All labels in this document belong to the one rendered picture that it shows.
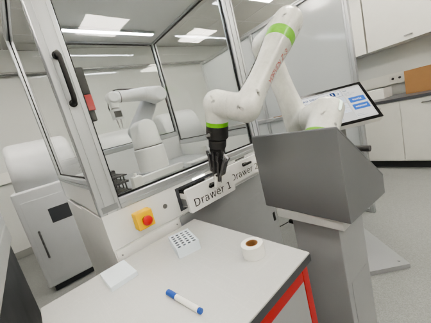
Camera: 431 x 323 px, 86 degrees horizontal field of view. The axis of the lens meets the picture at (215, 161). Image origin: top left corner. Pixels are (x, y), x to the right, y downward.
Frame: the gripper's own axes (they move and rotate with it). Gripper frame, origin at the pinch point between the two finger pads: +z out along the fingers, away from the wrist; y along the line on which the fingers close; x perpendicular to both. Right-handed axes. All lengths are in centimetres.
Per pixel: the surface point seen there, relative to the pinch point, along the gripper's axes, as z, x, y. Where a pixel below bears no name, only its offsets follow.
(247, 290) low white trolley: 2, -31, 43
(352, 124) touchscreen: -12, 93, 23
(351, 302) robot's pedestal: 36, 15, 60
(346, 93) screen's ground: -27, 108, 11
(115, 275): 14, -51, 4
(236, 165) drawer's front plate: 5.4, 26.2, -11.3
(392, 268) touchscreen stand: 71, 88, 68
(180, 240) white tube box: 10.4, -28.4, 9.3
